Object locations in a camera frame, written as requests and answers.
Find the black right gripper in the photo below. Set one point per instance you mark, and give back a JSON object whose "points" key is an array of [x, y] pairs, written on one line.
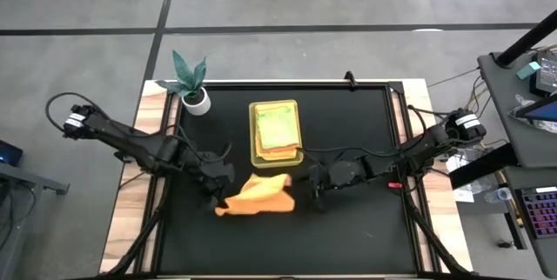
{"points": [[318, 175]]}

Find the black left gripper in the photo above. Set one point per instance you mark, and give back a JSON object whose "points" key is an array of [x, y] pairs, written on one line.
{"points": [[216, 171]]}

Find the orange microfiber towel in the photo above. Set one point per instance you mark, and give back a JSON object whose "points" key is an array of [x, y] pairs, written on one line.
{"points": [[261, 197], [257, 143]]}

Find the yellow microfiber towel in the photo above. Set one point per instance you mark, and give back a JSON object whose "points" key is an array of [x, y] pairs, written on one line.
{"points": [[278, 156]]}

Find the green microfiber towel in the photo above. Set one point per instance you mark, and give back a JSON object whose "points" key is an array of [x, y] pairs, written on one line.
{"points": [[277, 128]]}

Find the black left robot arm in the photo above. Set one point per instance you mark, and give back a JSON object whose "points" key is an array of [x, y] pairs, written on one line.
{"points": [[130, 138]]}

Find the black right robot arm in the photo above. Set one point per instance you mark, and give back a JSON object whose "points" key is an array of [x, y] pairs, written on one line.
{"points": [[418, 149]]}

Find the translucent yellow plastic bin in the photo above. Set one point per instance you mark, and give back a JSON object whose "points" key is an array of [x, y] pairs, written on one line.
{"points": [[252, 141]]}

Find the small red clip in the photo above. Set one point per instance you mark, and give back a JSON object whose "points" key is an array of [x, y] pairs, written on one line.
{"points": [[395, 185]]}

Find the green plant in white pot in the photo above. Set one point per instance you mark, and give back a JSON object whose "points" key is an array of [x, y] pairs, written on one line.
{"points": [[191, 88]]}

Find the black table clamp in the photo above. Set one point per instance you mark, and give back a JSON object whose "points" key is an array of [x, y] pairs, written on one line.
{"points": [[350, 81]]}

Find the white paper sheet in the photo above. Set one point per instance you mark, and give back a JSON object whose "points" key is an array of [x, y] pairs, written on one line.
{"points": [[463, 193]]}

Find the black cart crossbar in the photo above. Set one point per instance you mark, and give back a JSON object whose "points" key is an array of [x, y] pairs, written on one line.
{"points": [[483, 164]]}

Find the clear water bottle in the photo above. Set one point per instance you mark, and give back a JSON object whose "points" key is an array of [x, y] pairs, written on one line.
{"points": [[498, 195]]}

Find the grey side desk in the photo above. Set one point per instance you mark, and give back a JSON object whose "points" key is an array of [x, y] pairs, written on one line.
{"points": [[22, 184]]}

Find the grey equipment cart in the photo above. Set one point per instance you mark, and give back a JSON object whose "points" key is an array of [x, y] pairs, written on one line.
{"points": [[505, 97]]}

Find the laptop with blue screen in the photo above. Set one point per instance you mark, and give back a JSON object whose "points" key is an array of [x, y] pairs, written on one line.
{"points": [[8, 154]]}

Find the backlit black keyboard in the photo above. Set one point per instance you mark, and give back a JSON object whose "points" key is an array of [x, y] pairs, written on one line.
{"points": [[541, 212]]}

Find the tablet with blue screen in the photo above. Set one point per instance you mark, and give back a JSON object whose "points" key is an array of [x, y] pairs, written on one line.
{"points": [[541, 110]]}

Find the small teal box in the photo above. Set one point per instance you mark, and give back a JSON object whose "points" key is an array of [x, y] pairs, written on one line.
{"points": [[528, 70]]}

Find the black electronic device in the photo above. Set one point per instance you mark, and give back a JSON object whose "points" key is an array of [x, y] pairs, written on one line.
{"points": [[546, 75]]}

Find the black cart pole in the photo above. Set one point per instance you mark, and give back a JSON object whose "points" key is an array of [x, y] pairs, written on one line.
{"points": [[526, 38]]}

